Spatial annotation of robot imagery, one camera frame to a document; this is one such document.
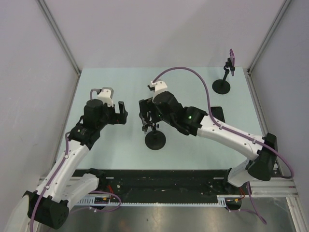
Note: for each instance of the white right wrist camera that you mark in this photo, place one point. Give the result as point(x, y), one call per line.
point(157, 87)

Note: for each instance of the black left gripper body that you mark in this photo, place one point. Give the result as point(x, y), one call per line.
point(117, 116)

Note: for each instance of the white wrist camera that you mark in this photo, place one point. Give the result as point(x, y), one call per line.
point(157, 87)
point(106, 95)

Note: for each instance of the white slotted cable duct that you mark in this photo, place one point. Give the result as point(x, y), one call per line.
point(196, 201)

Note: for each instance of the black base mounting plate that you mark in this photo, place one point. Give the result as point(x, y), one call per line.
point(168, 184)

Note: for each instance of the aluminium right corner post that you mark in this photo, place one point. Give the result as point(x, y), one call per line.
point(270, 33)

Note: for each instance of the aluminium left corner post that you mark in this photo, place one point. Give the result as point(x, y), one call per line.
point(58, 34)

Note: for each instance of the aluminium rail front right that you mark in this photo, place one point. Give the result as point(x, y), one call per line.
point(276, 187)

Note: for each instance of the purple phone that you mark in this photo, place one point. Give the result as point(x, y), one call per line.
point(232, 62)

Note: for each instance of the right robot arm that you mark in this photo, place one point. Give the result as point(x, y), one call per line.
point(258, 150)

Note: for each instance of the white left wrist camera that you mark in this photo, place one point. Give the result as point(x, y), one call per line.
point(106, 95)

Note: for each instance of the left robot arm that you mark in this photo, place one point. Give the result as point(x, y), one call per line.
point(51, 202)

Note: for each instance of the aluminium corner post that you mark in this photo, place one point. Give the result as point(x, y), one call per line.
point(270, 33)
point(58, 34)

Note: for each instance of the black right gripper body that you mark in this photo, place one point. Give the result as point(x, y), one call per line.
point(147, 108)

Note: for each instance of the black stand of purple phone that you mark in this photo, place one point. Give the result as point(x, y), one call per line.
point(221, 86)

